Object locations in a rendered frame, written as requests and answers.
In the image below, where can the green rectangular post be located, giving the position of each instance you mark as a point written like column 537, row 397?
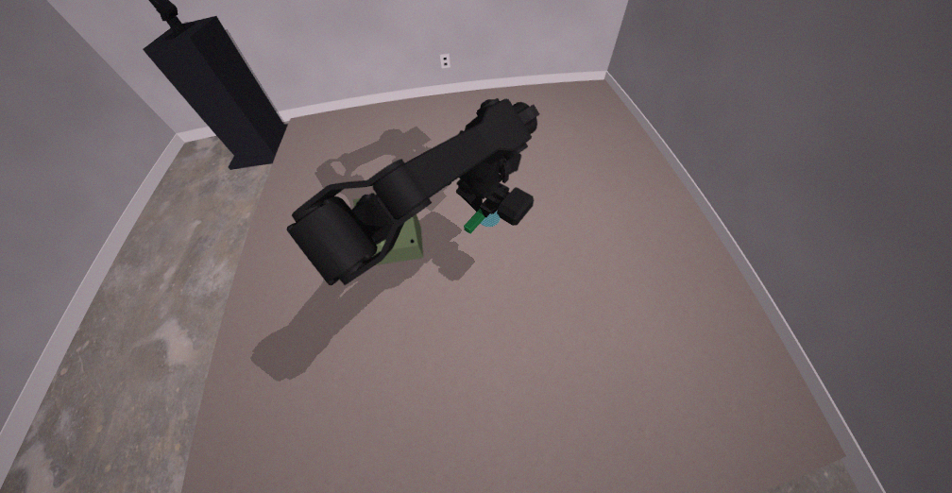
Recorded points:
column 474, row 222

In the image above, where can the cyan circle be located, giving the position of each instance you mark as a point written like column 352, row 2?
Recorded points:
column 491, row 221

